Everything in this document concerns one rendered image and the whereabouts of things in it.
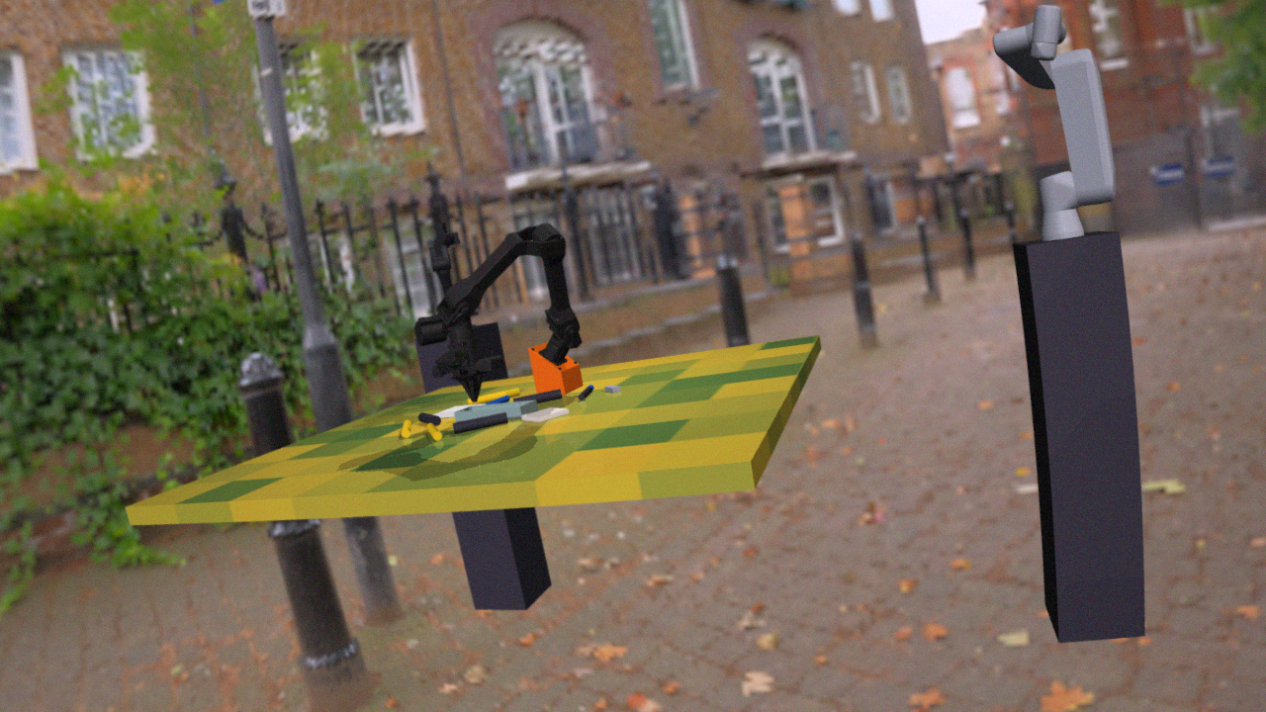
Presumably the keyboard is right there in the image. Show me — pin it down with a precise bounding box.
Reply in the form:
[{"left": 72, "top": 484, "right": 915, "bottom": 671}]
[{"left": 454, "top": 400, "right": 538, "bottom": 422}]

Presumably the white square pad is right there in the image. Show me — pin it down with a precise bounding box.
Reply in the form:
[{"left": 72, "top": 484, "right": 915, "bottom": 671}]
[{"left": 522, "top": 407, "right": 568, "bottom": 422}]

